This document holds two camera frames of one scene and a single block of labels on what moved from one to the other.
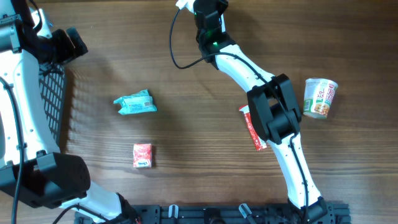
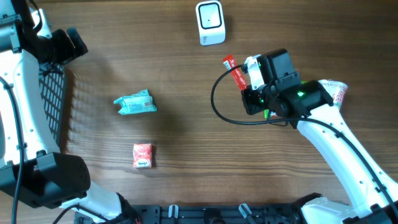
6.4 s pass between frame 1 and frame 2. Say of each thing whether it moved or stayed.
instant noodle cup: moved
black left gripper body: stayed
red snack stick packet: moved
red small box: stayed
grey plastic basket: stayed
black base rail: stayed
